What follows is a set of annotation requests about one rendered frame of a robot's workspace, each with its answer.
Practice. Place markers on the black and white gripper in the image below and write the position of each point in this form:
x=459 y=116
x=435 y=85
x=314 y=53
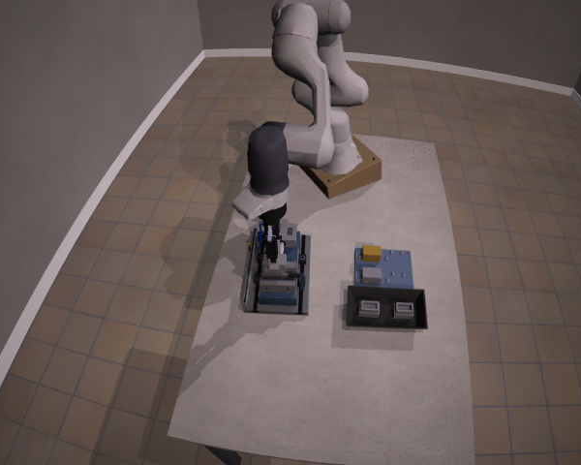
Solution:
x=271 y=222

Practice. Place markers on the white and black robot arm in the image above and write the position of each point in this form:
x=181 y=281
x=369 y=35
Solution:
x=296 y=52

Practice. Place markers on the grey flat bar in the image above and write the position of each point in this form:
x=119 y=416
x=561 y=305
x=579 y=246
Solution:
x=275 y=275

